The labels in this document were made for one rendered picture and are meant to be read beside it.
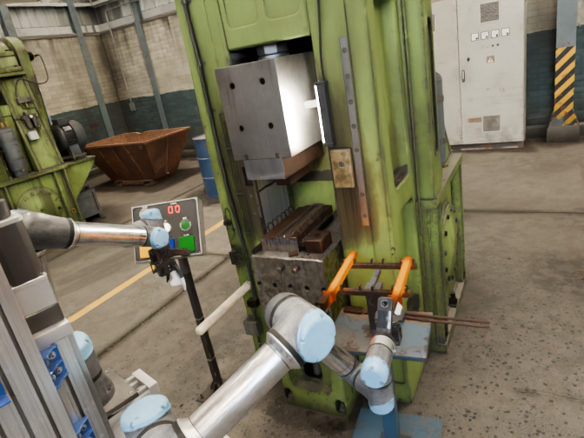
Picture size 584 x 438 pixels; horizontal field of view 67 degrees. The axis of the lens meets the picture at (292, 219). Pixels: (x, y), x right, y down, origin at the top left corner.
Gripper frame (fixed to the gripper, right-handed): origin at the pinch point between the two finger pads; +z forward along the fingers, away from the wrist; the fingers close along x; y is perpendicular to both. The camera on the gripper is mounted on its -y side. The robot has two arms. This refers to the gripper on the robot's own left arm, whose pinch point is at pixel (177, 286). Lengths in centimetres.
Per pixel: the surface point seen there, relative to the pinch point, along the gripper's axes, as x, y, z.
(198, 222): -18.5, -28.4, -15.8
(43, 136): -476, -106, -40
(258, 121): 17, -48, -59
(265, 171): 16, -47, -37
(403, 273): 79, -51, 1
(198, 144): -388, -274, 13
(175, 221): -27.9, -21.5, -17.7
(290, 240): 22, -49, -4
